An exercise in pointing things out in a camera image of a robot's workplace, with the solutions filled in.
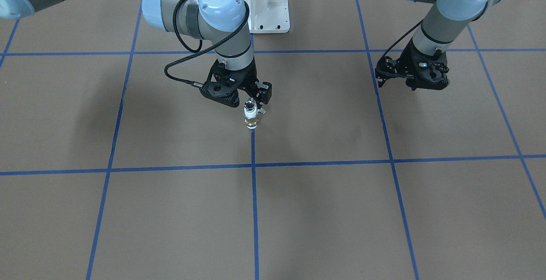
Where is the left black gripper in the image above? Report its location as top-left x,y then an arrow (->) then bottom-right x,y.
375,39 -> 446,89

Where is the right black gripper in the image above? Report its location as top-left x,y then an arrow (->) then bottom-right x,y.
211,59 -> 272,109

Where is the brass PPR ball valve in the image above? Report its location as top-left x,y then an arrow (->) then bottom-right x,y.
244,107 -> 266,130

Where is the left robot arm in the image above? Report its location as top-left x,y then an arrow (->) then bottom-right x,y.
375,0 -> 501,90

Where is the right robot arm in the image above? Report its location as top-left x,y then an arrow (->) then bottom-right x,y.
1,0 -> 273,110

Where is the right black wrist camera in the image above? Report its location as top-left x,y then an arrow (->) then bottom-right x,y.
199,61 -> 244,108

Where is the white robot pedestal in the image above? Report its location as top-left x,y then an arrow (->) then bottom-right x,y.
245,0 -> 290,34

